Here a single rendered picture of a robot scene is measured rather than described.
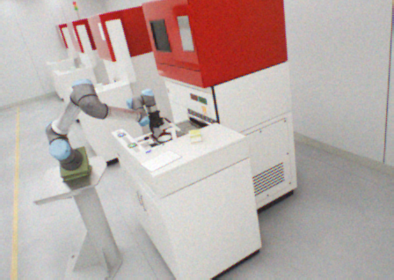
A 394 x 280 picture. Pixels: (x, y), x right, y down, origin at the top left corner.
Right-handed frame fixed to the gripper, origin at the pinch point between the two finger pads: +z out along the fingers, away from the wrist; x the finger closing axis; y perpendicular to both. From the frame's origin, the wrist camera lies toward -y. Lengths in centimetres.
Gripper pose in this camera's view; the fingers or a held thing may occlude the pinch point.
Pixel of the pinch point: (156, 136)
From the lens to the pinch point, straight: 228.5
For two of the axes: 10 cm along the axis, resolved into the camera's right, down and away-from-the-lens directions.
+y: 8.8, 0.2, -4.7
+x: 4.3, -4.3, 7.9
